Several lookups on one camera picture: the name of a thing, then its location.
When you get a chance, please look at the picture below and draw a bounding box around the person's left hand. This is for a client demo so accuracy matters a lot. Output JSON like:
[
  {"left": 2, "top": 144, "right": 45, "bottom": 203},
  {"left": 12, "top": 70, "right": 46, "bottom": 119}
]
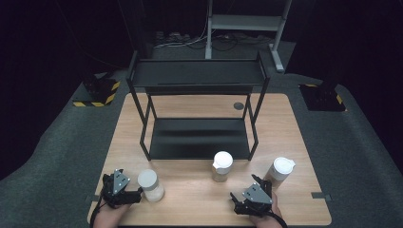
[{"left": 93, "top": 202, "right": 131, "bottom": 228}]

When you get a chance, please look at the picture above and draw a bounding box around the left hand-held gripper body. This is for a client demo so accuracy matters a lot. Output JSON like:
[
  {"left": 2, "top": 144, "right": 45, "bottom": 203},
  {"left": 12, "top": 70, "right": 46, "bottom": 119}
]
[{"left": 101, "top": 168, "right": 131, "bottom": 209}]

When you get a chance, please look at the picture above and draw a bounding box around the person's right hand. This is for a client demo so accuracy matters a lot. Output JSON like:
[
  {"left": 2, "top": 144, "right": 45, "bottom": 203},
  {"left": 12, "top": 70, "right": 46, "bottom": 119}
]
[{"left": 250, "top": 193, "right": 284, "bottom": 228}]

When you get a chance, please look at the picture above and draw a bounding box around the white lid jar light powder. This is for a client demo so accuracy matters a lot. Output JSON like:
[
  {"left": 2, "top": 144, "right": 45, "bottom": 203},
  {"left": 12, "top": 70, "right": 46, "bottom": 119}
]
[{"left": 211, "top": 150, "right": 234, "bottom": 183}]

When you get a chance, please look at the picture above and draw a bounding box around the black metal shelf rack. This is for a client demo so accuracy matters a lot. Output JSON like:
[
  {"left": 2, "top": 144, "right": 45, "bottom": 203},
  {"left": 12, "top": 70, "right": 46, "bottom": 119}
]
[{"left": 125, "top": 50, "right": 271, "bottom": 162}]

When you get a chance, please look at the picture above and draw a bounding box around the left hand-held gripper cable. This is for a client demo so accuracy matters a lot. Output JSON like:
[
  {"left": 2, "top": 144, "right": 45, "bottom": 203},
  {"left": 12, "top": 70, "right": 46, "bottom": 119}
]
[{"left": 89, "top": 196, "right": 106, "bottom": 228}]

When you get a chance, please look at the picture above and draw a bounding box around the grey tape strip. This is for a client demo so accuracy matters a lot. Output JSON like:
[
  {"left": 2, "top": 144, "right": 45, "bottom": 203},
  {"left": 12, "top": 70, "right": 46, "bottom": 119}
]
[
  {"left": 85, "top": 194, "right": 106, "bottom": 203},
  {"left": 311, "top": 191, "right": 333, "bottom": 202}
]

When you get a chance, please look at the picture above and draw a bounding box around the right hand-held gripper cable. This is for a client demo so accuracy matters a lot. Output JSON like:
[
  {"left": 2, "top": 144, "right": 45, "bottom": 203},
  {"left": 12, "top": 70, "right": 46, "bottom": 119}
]
[{"left": 265, "top": 211, "right": 289, "bottom": 228}]

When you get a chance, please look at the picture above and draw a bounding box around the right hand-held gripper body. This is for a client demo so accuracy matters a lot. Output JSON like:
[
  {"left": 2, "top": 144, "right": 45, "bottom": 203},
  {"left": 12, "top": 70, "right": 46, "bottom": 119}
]
[{"left": 233, "top": 180, "right": 278, "bottom": 218}]

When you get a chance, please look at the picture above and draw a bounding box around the white lid jar brown powder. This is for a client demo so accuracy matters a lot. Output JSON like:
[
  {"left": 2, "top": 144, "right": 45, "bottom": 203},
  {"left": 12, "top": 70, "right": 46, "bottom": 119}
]
[{"left": 263, "top": 157, "right": 297, "bottom": 191}]

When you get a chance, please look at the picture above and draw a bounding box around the hand-held gripper cable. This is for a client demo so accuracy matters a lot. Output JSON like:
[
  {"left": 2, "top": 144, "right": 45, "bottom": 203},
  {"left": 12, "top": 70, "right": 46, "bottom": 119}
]
[
  {"left": 89, "top": 196, "right": 106, "bottom": 228},
  {"left": 265, "top": 211, "right": 289, "bottom": 228}
]

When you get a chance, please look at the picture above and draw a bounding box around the grey metal stand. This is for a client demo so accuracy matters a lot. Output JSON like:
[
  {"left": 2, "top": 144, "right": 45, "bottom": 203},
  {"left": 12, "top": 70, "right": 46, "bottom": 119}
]
[{"left": 204, "top": 0, "right": 293, "bottom": 74}]

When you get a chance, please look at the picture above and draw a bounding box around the black power strip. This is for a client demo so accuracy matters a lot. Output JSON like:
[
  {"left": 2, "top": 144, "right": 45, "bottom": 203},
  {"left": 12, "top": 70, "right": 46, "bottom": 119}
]
[{"left": 155, "top": 30, "right": 191, "bottom": 46}]

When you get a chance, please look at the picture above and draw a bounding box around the tangle of floor cables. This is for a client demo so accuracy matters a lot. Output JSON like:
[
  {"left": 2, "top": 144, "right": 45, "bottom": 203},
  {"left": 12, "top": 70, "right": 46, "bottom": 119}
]
[{"left": 155, "top": 31, "right": 274, "bottom": 52}]

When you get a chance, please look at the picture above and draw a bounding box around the frosted lid sugar jar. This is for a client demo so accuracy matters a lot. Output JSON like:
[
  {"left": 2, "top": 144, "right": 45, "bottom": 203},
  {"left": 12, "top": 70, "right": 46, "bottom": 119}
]
[{"left": 137, "top": 168, "right": 165, "bottom": 203}]

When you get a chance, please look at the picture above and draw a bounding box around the black base yellow striped edge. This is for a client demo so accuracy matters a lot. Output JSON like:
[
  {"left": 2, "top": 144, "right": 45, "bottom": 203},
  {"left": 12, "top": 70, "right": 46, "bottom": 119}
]
[
  {"left": 298, "top": 83, "right": 346, "bottom": 112},
  {"left": 72, "top": 79, "right": 122, "bottom": 107}
]

